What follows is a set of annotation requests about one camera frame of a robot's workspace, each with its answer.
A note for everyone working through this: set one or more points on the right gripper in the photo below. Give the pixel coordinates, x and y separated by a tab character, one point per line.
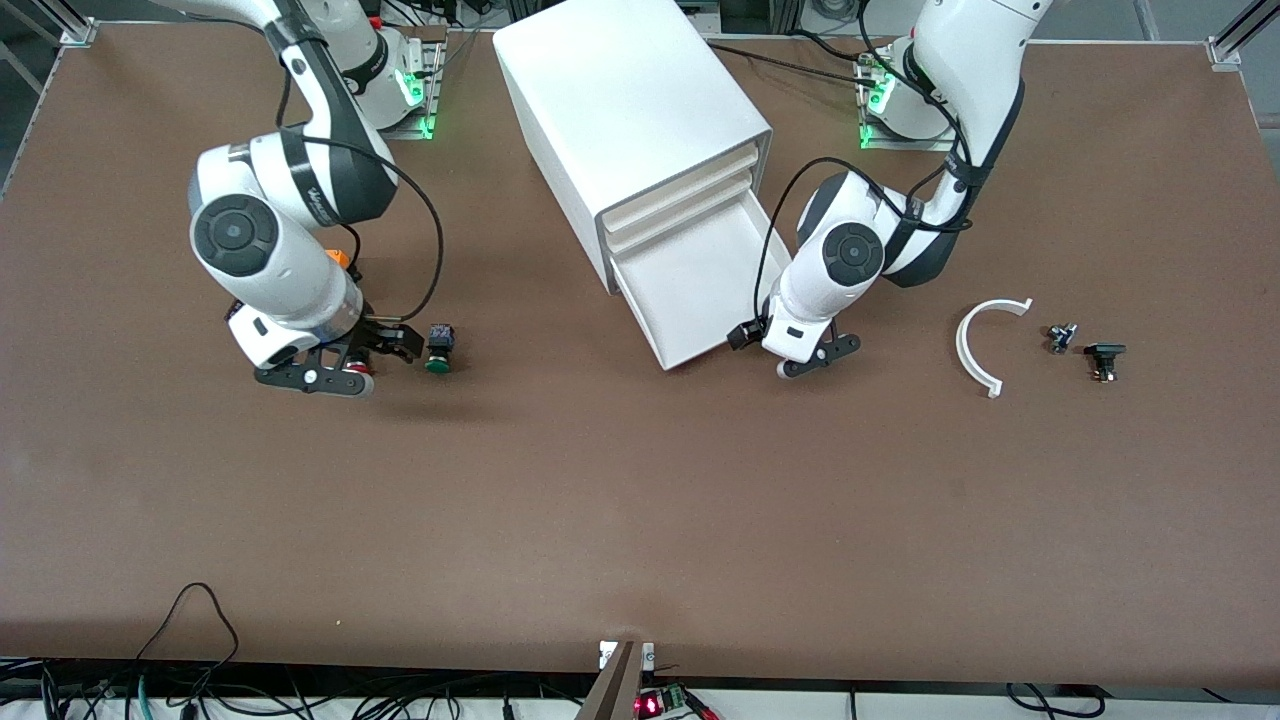
378	335

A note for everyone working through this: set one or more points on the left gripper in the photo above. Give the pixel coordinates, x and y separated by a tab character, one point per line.
744	335

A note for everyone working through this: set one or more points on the green mushroom push button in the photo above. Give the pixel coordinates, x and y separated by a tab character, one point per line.
437	352

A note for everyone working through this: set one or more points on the white plastic drawer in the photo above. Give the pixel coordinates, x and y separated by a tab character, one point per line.
680	209
680	226
690	295
680	190

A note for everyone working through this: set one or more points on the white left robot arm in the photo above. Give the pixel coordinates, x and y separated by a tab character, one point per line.
960	60

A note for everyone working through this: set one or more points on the red mushroom push button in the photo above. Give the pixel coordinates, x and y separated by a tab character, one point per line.
356	370

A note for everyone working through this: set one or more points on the white drawer cabinet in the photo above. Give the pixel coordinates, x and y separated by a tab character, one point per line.
620	100

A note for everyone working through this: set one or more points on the white curved plastic arc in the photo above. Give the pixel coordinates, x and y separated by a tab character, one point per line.
962	345

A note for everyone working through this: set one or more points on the small metal connector part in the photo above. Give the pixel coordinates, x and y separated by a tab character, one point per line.
1060	336

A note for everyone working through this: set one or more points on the red LED electronics module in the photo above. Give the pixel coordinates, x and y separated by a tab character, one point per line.
655	705

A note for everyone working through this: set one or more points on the aluminium profile bar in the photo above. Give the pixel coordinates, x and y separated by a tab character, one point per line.
615	690

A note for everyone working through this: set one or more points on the orange button enclosure box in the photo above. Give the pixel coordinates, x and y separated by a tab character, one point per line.
341	258

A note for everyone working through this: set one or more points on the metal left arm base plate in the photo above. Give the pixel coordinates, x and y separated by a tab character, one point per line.
870	145

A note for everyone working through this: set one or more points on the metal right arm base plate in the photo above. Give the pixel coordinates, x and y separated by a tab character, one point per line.
425	120

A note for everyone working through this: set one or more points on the small black switch component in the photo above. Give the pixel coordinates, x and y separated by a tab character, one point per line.
1104	352

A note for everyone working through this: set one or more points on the aluminium corner profile bracket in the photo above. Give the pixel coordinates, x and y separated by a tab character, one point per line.
1228	48
78	32

